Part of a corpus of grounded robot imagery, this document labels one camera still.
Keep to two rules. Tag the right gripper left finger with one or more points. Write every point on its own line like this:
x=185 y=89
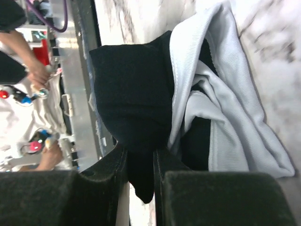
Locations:
x=97 y=196

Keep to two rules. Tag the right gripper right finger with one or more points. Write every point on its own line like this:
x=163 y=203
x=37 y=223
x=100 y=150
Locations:
x=199 y=198

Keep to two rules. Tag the black underwear white waistband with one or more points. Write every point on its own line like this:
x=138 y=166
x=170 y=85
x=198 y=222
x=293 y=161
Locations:
x=188 y=91

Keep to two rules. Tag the person's hand in background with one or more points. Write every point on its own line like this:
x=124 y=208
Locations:
x=38 y=74

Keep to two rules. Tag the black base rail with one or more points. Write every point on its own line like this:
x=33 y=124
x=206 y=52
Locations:
x=84 y=12

